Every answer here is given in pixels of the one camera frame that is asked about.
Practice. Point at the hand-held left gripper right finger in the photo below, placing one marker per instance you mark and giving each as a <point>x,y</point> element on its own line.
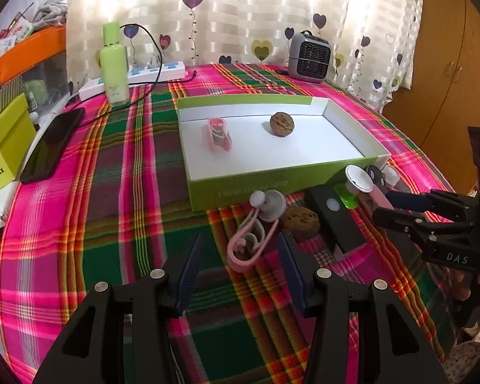
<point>290,266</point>

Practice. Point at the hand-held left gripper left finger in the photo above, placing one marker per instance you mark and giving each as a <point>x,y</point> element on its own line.
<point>190,266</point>

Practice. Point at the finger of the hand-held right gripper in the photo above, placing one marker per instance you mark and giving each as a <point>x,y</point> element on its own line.
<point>400,218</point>
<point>404,200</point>

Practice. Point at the brown walnut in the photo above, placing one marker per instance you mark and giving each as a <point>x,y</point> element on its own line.
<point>302,224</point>
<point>282,124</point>

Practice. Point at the green and white suction cup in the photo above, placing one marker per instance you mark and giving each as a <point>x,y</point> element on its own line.
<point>356,178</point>

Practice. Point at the black rectangular box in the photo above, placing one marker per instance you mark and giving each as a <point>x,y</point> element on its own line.
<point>340,224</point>

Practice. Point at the green cardboard tray box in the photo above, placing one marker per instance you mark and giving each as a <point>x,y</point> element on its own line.
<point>264,156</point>

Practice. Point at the person's right hand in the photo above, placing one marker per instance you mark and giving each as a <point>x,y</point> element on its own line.
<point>462,284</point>

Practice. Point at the small white round cap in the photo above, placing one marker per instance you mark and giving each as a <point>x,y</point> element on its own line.
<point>391,176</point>

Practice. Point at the pink plaid tablecloth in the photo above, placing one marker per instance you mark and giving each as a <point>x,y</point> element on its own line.
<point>124,208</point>

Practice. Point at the wooden wardrobe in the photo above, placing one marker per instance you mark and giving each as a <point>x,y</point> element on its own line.
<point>444,88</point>

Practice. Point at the small grey heater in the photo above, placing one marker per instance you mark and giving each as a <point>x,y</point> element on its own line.
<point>310,58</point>

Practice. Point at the black smartphone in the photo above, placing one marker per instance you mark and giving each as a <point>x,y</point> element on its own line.
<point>50,146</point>

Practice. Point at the white and blue power strip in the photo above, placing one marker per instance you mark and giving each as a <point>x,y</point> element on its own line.
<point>170,70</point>

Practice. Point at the green lotion bottle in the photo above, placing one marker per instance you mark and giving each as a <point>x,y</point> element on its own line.
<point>114,72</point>

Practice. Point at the yellow-green cardboard box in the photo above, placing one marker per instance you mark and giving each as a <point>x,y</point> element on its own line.
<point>4,148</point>

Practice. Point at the heart print curtain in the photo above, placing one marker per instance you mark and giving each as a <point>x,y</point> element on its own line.
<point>244,16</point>

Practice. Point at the grey striped box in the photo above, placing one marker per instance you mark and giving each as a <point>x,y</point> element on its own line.
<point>2,98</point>

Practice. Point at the orange lidded storage bin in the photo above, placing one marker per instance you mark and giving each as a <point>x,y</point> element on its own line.
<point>32,46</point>

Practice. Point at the colourful paper packets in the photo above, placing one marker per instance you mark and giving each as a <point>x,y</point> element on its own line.
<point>12,36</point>

